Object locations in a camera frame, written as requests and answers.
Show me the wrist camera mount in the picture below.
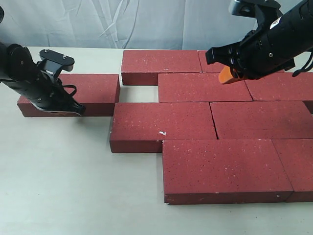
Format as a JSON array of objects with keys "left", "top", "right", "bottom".
[
  {"left": 228, "top": 0, "right": 283, "bottom": 28},
  {"left": 37, "top": 49, "right": 75, "bottom": 78}
]

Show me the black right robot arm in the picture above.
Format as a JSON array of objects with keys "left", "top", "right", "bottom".
[{"left": 205, "top": 0, "right": 313, "bottom": 84}]

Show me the middle row red brick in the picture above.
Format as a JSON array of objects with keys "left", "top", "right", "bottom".
[{"left": 210, "top": 101, "right": 313, "bottom": 140}]

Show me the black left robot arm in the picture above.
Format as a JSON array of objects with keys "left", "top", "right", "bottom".
[{"left": 0, "top": 43, "right": 86, "bottom": 116}]

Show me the white backdrop curtain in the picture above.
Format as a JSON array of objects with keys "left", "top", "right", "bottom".
[{"left": 0, "top": 0, "right": 257, "bottom": 50}]

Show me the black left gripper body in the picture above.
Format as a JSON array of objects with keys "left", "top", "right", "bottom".
[{"left": 14, "top": 71, "right": 86, "bottom": 116}]

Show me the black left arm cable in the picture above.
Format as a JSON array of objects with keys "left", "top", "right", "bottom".
[{"left": 61, "top": 84, "right": 77, "bottom": 96}]

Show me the right second row brick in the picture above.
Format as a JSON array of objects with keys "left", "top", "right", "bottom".
[{"left": 245, "top": 72, "right": 313, "bottom": 101}]

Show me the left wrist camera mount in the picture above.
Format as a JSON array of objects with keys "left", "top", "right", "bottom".
[{"left": 37, "top": 49, "right": 75, "bottom": 78}]

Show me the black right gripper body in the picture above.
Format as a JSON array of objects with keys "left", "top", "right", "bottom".
[{"left": 206, "top": 14, "right": 313, "bottom": 79}]

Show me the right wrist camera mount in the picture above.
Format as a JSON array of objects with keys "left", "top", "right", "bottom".
[{"left": 228, "top": 0, "right": 283, "bottom": 28}]

